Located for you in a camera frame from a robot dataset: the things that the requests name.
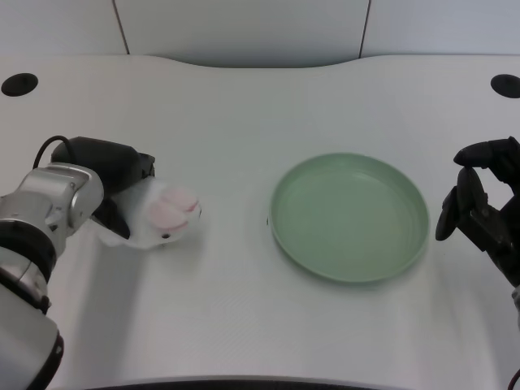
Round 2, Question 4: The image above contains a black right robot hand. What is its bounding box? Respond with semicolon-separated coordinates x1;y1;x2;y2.
435;136;520;288

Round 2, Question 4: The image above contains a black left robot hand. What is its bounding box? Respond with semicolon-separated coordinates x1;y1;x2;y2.
50;136;158;241

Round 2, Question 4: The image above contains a white plush rabbit doll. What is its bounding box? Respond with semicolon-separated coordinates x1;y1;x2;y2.
95;176;203;249

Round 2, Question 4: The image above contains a green round plate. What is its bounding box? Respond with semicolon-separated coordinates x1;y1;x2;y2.
269;152;431;284

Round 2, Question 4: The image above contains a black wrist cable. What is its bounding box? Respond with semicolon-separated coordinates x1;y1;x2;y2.
32;135;72;168

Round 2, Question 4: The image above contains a black table cable grommet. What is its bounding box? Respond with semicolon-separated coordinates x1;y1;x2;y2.
0;72;39;98
490;74;520;98

